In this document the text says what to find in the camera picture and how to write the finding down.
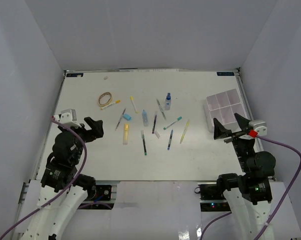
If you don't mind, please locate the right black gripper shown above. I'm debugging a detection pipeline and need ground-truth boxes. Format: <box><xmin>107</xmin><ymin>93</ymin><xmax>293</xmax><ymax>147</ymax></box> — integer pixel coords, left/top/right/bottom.
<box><xmin>213</xmin><ymin>112</ymin><xmax>255</xmax><ymax>172</ymax></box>

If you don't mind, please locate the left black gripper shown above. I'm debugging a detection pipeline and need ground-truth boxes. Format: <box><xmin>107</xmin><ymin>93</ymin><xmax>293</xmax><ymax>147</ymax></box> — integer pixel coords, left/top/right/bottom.
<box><xmin>59</xmin><ymin>116</ymin><xmax>104</xmax><ymax>164</ymax></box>

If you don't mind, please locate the yellow gel pen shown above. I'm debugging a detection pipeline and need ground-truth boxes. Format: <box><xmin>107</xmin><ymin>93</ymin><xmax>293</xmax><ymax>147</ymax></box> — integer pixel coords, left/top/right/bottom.
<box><xmin>179</xmin><ymin>119</ymin><xmax>190</xmax><ymax>144</ymax></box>

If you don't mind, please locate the teal capped white marker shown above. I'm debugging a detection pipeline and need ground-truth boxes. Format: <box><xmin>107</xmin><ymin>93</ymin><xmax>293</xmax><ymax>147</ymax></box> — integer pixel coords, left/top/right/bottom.
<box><xmin>163</xmin><ymin>116</ymin><xmax>182</xmax><ymax>130</ymax></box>

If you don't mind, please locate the green gel pen clear cap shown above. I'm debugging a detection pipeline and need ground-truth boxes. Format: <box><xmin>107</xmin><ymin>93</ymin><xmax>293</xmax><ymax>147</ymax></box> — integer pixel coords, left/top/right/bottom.
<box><xmin>156</xmin><ymin>98</ymin><xmax>167</xmax><ymax>121</ymax></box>

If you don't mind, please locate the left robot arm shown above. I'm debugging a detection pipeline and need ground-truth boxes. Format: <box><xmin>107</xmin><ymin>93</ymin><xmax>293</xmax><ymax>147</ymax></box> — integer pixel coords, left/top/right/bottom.
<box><xmin>21</xmin><ymin>112</ymin><xmax>104</xmax><ymax>240</ymax></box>

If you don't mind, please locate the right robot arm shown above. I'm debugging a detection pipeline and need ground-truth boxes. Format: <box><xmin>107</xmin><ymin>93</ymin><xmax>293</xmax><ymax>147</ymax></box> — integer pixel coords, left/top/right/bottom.
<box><xmin>213</xmin><ymin>113</ymin><xmax>276</xmax><ymax>240</ymax></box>

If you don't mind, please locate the white compartment organizer tray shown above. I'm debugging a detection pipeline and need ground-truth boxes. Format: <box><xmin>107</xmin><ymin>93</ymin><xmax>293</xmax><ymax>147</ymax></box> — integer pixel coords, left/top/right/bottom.
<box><xmin>203</xmin><ymin>88</ymin><xmax>247</xmax><ymax>133</ymax></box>

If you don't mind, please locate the masking tape roll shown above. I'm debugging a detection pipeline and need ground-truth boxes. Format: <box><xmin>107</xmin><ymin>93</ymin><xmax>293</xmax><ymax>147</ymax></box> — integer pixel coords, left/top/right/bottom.
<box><xmin>97</xmin><ymin>91</ymin><xmax>113</xmax><ymax>108</ymax></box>

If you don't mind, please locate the yellow highlighter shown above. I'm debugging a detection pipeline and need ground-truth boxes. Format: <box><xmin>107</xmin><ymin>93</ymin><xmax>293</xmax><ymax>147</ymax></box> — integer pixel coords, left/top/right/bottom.
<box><xmin>123</xmin><ymin>123</ymin><xmax>129</xmax><ymax>145</ymax></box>

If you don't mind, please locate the orange capped white marker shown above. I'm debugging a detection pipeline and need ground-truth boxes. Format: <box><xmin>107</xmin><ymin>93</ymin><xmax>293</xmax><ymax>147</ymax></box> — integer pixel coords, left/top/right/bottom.
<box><xmin>100</xmin><ymin>100</ymin><xmax>121</xmax><ymax>110</ymax></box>

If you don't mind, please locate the blue highlighter cap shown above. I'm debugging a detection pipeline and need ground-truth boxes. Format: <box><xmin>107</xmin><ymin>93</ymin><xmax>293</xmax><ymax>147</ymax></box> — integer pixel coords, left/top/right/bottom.
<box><xmin>123</xmin><ymin>113</ymin><xmax>132</xmax><ymax>121</ymax></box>

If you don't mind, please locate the dark green gel pen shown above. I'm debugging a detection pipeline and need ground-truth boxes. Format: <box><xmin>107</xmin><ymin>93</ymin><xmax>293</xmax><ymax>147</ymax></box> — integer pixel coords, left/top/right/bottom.
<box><xmin>141</xmin><ymin>130</ymin><xmax>147</xmax><ymax>156</ymax></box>

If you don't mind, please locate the yellow capped white marker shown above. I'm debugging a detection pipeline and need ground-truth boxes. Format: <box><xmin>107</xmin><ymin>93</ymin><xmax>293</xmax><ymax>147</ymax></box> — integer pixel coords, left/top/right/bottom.
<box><xmin>130</xmin><ymin>96</ymin><xmax>139</xmax><ymax>114</ymax></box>

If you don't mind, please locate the right blue corner label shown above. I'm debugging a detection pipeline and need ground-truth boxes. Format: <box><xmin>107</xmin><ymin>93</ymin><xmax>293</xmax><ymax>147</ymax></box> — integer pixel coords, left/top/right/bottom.
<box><xmin>216</xmin><ymin>71</ymin><xmax>235</xmax><ymax>77</ymax></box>

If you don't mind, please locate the blue corner label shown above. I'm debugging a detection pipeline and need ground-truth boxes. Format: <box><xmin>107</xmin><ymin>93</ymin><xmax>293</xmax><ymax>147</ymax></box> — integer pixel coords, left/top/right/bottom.
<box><xmin>216</xmin><ymin>71</ymin><xmax>235</xmax><ymax>77</ymax></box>
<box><xmin>66</xmin><ymin>72</ymin><xmax>84</xmax><ymax>78</ymax></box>

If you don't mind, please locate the blue highlighter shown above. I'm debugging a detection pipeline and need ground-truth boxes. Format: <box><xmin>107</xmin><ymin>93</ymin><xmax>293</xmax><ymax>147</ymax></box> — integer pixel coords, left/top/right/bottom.
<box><xmin>142</xmin><ymin>110</ymin><xmax>149</xmax><ymax>127</ymax></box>

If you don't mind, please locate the left blue corner label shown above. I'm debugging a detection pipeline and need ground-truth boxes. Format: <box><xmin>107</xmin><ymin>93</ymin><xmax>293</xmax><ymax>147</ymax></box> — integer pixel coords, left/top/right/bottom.
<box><xmin>66</xmin><ymin>72</ymin><xmax>84</xmax><ymax>78</ymax></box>

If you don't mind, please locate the blue gel pen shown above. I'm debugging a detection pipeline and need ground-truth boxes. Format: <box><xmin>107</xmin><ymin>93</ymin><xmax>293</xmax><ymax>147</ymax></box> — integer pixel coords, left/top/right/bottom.
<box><xmin>167</xmin><ymin>129</ymin><xmax>174</xmax><ymax>151</ymax></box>

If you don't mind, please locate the purple gel pen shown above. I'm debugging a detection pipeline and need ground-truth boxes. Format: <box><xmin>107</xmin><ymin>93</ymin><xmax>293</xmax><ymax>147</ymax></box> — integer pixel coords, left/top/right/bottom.
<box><xmin>151</xmin><ymin>110</ymin><xmax>158</xmax><ymax>134</ymax></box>

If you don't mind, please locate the small blue spray bottle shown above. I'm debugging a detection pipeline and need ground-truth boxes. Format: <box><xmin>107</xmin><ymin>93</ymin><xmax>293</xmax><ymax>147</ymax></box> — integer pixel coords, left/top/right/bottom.
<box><xmin>164</xmin><ymin>92</ymin><xmax>172</xmax><ymax>110</ymax></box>

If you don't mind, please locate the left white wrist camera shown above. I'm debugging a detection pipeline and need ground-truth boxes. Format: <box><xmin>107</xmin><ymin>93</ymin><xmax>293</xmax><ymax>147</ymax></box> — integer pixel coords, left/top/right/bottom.
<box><xmin>53</xmin><ymin>108</ymin><xmax>80</xmax><ymax>127</ymax></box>

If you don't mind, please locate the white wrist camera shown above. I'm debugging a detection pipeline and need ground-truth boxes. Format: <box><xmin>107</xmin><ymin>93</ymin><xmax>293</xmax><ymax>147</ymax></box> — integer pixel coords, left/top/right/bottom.
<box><xmin>248</xmin><ymin>120</ymin><xmax>268</xmax><ymax>138</ymax></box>
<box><xmin>53</xmin><ymin>108</ymin><xmax>80</xmax><ymax>127</ymax></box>

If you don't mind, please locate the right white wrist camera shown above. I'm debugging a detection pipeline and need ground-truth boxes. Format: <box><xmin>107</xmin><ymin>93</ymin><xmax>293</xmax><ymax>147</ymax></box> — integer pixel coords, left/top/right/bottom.
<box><xmin>248</xmin><ymin>120</ymin><xmax>268</xmax><ymax>138</ymax></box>

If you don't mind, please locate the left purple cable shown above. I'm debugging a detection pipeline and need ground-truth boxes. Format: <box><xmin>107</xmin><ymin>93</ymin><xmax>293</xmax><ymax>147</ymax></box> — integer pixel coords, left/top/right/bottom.
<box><xmin>0</xmin><ymin>116</ymin><xmax>114</xmax><ymax>240</ymax></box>

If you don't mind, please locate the purple cable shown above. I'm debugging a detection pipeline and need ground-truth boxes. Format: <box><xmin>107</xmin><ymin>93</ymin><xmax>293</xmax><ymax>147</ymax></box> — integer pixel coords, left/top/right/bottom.
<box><xmin>201</xmin><ymin>129</ymin><xmax>301</xmax><ymax>240</ymax></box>
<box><xmin>0</xmin><ymin>116</ymin><xmax>114</xmax><ymax>240</ymax></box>

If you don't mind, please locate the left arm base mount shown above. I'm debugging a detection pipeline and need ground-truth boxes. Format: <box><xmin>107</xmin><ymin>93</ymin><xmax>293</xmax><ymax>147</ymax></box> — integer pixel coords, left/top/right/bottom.
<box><xmin>87</xmin><ymin>184</ymin><xmax>112</xmax><ymax>202</ymax></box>

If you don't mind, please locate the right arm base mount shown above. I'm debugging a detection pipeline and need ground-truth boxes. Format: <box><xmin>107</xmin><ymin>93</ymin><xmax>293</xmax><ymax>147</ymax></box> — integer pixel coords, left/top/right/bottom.
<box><xmin>194</xmin><ymin>184</ymin><xmax>231</xmax><ymax>213</ymax></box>

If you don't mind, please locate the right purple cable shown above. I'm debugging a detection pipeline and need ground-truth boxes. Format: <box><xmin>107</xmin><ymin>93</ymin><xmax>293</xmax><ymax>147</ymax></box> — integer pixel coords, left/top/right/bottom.
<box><xmin>201</xmin><ymin>129</ymin><xmax>301</xmax><ymax>240</ymax></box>

